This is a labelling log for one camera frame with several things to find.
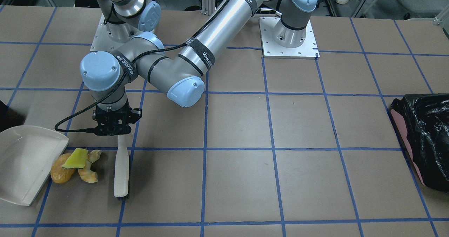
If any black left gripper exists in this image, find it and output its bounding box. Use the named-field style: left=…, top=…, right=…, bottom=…
left=93, top=104, right=142, bottom=136

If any white hand brush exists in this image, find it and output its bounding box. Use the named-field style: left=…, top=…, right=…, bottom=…
left=114, top=135, right=130, bottom=200

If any beige plastic dustpan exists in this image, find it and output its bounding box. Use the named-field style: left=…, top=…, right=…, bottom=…
left=0, top=125, right=69, bottom=206

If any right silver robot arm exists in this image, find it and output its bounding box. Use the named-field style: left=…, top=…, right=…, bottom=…
left=97, top=0, right=161, bottom=43

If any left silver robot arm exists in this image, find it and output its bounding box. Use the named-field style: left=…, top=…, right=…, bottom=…
left=80, top=0, right=317, bottom=136

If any black lined trash bin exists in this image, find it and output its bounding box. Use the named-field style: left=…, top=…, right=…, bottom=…
left=391, top=93, right=449, bottom=192

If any yellow sponge piece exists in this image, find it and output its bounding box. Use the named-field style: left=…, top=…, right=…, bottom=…
left=61, top=148, right=88, bottom=169

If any apple core scrap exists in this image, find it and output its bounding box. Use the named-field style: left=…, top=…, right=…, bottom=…
left=78, top=149, right=102, bottom=184

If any orange peel piece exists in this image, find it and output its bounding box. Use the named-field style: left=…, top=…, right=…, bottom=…
left=50, top=153, right=75, bottom=184

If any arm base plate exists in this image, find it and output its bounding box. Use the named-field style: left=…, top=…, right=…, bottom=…
left=90, top=15, right=141, bottom=52
left=259, top=17, right=320, bottom=59

